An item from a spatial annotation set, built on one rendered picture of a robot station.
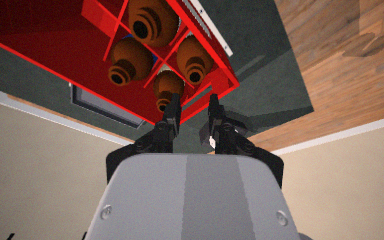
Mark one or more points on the red divided crate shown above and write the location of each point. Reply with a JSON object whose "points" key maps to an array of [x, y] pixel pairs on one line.
{"points": [[73, 40]]}

